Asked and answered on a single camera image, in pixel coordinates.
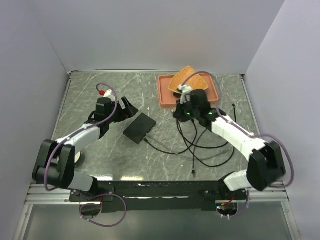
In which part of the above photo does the short black patch cable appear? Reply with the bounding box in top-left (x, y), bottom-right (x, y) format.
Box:
top-left (176, 102), bottom-right (238, 177)

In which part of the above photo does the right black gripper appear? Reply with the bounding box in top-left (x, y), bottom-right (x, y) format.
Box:
top-left (173, 97), bottom-right (200, 123)

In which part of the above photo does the aluminium frame rail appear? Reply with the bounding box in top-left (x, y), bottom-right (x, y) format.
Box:
top-left (14, 184), bottom-right (302, 240)

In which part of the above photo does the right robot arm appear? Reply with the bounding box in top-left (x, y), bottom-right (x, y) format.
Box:
top-left (173, 87), bottom-right (286, 200)

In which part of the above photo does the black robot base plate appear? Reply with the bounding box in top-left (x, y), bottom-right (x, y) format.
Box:
top-left (69, 181), bottom-right (247, 213)

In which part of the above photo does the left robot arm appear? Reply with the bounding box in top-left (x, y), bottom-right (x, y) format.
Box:
top-left (32, 97), bottom-right (139, 201)

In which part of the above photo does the woven bamboo basket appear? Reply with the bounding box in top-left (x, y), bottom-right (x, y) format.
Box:
top-left (168, 66), bottom-right (209, 93)

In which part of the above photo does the terracotta plastic tray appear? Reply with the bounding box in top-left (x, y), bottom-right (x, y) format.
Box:
top-left (157, 73), bottom-right (219, 109)

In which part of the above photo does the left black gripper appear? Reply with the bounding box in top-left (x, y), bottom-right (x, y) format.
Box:
top-left (106, 96), bottom-right (139, 124)

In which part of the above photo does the white tape roll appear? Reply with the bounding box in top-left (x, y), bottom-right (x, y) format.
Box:
top-left (74, 151), bottom-right (84, 168)

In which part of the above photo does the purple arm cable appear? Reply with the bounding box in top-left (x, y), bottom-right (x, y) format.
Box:
top-left (44, 83), bottom-right (127, 228)
top-left (178, 71), bottom-right (295, 219)

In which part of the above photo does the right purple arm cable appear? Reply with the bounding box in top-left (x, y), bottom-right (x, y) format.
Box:
top-left (178, 71), bottom-right (295, 219)

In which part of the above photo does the black network switch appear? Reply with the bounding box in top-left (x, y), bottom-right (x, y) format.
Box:
top-left (123, 113), bottom-right (156, 145)

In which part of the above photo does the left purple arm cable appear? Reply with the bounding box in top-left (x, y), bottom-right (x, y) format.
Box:
top-left (44, 83), bottom-right (127, 228)

